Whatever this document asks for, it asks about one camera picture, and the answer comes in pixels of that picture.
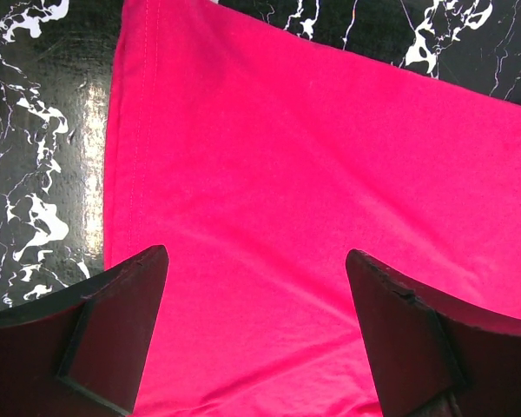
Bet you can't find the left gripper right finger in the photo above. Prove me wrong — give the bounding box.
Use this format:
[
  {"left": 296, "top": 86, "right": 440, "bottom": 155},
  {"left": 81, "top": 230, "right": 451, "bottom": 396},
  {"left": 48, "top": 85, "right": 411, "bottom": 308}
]
[{"left": 346, "top": 250, "right": 521, "bottom": 416}]

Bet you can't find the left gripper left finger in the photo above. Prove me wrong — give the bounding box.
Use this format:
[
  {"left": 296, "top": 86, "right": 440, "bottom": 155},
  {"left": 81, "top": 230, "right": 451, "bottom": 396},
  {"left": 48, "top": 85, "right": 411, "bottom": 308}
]
[{"left": 0, "top": 245, "right": 168, "bottom": 416}]

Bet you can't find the red t-shirt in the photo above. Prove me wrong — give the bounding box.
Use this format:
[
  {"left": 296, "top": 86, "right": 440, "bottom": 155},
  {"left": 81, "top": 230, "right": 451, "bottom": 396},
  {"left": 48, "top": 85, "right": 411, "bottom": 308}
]
[{"left": 104, "top": 1, "right": 521, "bottom": 416}]

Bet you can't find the black marble table mat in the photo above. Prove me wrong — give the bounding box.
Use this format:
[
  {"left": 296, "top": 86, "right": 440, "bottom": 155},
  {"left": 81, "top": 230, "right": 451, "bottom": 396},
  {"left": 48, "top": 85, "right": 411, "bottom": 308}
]
[{"left": 0, "top": 1, "right": 521, "bottom": 311}]

